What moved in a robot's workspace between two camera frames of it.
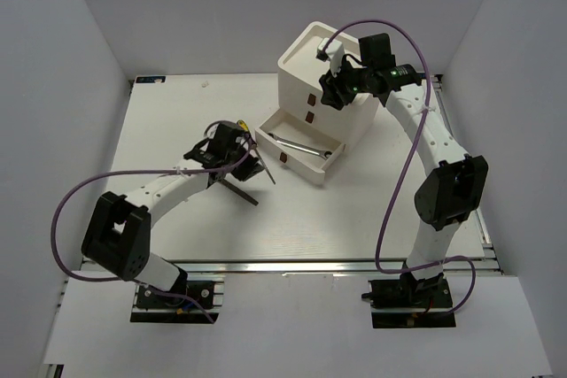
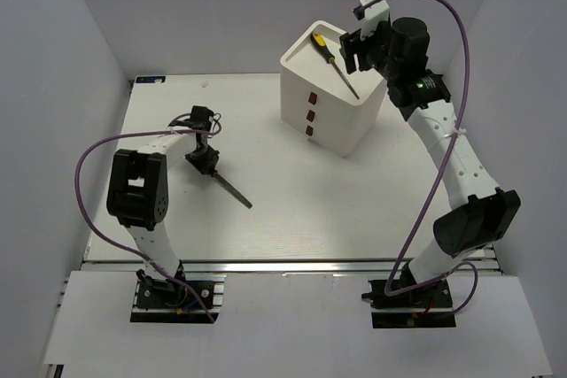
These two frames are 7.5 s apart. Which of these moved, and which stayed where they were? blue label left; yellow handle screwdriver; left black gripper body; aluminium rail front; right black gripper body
Moved: yellow handle screwdriver; right black gripper body; left black gripper body
Stayed: aluminium rail front; blue label left
